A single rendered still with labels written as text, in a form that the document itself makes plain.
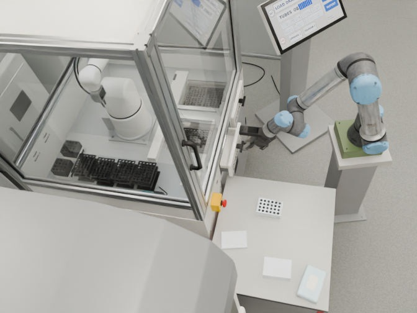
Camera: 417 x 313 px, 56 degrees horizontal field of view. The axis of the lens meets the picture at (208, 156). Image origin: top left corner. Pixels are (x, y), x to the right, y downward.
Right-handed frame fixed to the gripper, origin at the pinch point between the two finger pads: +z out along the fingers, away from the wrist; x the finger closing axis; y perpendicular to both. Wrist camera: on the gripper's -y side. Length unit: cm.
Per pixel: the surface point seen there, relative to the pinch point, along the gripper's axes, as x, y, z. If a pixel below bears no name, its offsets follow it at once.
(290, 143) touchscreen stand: 66, 67, 61
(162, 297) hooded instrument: -98, -43, -66
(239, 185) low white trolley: -16.0, 8.5, 13.1
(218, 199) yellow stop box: -33.1, -5.4, 4.4
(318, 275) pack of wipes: -58, 42, -16
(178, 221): -47, -19, 16
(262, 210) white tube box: -29.7, 19.1, 2.8
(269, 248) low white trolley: -48, 26, 1
